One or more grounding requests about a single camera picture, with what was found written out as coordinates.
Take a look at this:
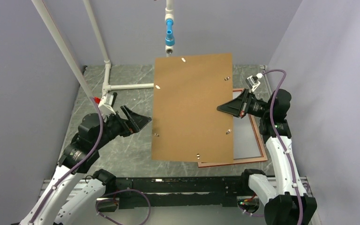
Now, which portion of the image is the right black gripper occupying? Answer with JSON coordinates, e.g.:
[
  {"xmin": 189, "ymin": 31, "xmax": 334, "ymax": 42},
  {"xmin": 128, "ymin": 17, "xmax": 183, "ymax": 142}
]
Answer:
[{"xmin": 217, "ymin": 88, "xmax": 272, "ymax": 118}]

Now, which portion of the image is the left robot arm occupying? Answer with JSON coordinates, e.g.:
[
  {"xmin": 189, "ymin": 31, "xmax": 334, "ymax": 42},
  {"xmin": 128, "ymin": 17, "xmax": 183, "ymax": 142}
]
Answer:
[{"xmin": 20, "ymin": 105, "xmax": 152, "ymax": 225}]

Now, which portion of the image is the orange wooden picture frame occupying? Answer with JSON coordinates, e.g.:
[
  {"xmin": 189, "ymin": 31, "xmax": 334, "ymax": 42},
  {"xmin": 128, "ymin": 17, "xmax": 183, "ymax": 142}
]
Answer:
[{"xmin": 197, "ymin": 88, "xmax": 268, "ymax": 169}]

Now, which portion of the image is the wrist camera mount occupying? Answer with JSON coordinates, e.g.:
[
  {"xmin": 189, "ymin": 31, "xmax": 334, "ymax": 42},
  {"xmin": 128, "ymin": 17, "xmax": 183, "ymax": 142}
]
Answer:
[
  {"xmin": 93, "ymin": 93, "xmax": 116, "ymax": 116},
  {"xmin": 246, "ymin": 73, "xmax": 263, "ymax": 93}
]

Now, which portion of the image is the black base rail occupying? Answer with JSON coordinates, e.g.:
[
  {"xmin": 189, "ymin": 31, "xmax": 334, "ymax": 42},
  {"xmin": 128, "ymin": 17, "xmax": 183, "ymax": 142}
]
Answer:
[{"xmin": 97, "ymin": 176, "xmax": 254, "ymax": 212}]

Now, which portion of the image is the purple cable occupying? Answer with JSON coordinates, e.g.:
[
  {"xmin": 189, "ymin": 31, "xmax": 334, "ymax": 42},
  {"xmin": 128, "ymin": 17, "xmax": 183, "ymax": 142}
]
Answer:
[
  {"xmin": 28, "ymin": 97, "xmax": 152, "ymax": 225},
  {"xmin": 238, "ymin": 69, "xmax": 305, "ymax": 225}
]

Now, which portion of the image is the white PVC pipe stand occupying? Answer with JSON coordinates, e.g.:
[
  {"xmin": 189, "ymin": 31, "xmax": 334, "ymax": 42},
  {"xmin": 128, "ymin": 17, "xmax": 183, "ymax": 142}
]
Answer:
[{"xmin": 32, "ymin": 0, "xmax": 174, "ymax": 98}]

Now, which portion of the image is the blue pipe fitting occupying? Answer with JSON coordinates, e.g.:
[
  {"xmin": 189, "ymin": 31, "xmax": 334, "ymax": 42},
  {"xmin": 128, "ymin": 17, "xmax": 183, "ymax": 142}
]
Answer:
[{"xmin": 165, "ymin": 19, "xmax": 175, "ymax": 46}]

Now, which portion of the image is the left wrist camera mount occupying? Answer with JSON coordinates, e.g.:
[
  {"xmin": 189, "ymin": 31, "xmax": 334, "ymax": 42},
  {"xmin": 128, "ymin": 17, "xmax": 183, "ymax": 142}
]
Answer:
[{"xmin": 93, "ymin": 93, "xmax": 116, "ymax": 116}]

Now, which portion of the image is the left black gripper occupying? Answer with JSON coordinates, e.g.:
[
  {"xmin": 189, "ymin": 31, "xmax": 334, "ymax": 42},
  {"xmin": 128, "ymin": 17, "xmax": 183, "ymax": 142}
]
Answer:
[{"xmin": 94, "ymin": 104, "xmax": 151, "ymax": 149}]

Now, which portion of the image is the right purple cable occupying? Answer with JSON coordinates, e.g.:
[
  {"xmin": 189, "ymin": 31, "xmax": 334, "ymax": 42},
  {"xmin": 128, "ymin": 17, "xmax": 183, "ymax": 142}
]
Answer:
[{"xmin": 238, "ymin": 69, "xmax": 305, "ymax": 225}]

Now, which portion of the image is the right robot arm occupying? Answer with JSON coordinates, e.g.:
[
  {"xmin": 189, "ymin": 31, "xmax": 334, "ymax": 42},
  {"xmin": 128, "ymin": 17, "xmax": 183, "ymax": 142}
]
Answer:
[{"xmin": 217, "ymin": 89, "xmax": 317, "ymax": 225}]

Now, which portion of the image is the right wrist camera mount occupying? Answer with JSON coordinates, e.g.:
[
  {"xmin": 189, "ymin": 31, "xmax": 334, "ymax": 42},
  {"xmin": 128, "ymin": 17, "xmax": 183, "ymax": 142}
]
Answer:
[{"xmin": 246, "ymin": 73, "xmax": 263, "ymax": 93}]

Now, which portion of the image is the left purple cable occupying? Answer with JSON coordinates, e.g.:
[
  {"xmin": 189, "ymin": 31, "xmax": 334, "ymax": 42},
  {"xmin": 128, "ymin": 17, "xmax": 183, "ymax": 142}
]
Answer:
[{"xmin": 28, "ymin": 97, "xmax": 152, "ymax": 225}]

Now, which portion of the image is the brown backing board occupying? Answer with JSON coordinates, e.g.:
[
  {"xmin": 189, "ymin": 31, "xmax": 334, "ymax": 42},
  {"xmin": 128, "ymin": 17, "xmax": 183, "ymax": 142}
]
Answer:
[{"xmin": 151, "ymin": 53, "xmax": 234, "ymax": 163}]

